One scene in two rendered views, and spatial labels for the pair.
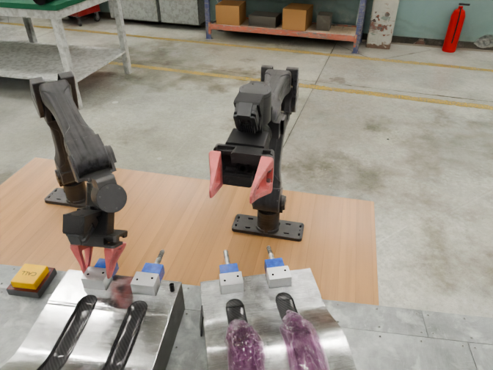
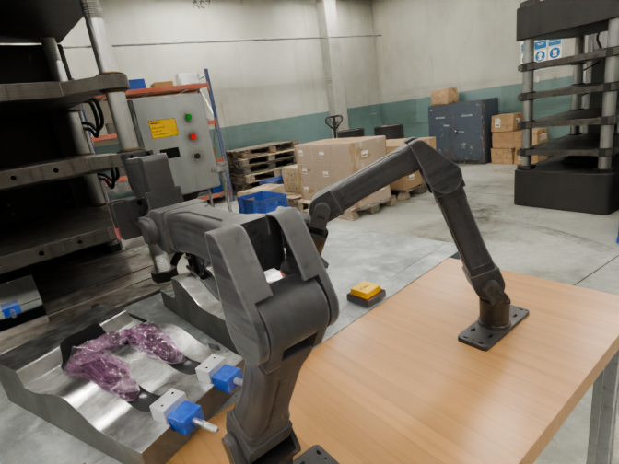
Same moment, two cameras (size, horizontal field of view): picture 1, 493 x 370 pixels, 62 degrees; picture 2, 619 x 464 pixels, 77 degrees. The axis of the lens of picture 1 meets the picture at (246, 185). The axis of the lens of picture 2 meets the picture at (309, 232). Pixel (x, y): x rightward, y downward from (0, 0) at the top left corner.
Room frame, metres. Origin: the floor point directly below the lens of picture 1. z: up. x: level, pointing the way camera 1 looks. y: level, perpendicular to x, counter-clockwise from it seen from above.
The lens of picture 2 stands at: (1.24, -0.31, 1.32)
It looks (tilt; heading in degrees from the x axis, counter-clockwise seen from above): 17 degrees down; 132
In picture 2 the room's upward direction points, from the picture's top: 9 degrees counter-clockwise
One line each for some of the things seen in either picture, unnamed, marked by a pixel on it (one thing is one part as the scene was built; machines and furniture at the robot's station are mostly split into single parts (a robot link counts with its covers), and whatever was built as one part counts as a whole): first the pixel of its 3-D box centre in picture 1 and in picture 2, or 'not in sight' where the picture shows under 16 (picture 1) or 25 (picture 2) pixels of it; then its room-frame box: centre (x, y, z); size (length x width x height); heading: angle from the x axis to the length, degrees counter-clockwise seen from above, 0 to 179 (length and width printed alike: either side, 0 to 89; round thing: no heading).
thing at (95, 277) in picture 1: (107, 266); not in sight; (0.65, 0.31, 0.89); 0.13 x 0.05 x 0.05; 172
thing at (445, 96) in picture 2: not in sight; (444, 96); (-1.73, 7.43, 1.26); 0.42 x 0.33 x 0.29; 162
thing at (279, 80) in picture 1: (271, 108); (221, 260); (0.87, -0.06, 1.17); 0.30 x 0.09 x 0.12; 167
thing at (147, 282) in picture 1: (153, 271); not in sight; (0.63, 0.21, 0.89); 0.13 x 0.05 x 0.05; 172
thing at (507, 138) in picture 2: not in sight; (519, 138); (-0.36, 7.09, 0.42); 0.86 x 0.33 x 0.83; 162
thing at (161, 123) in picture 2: not in sight; (200, 262); (-0.29, 0.61, 0.74); 0.31 x 0.22 x 1.47; 82
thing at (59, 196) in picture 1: (75, 189); (494, 311); (1.01, 0.52, 0.84); 0.20 x 0.07 x 0.08; 77
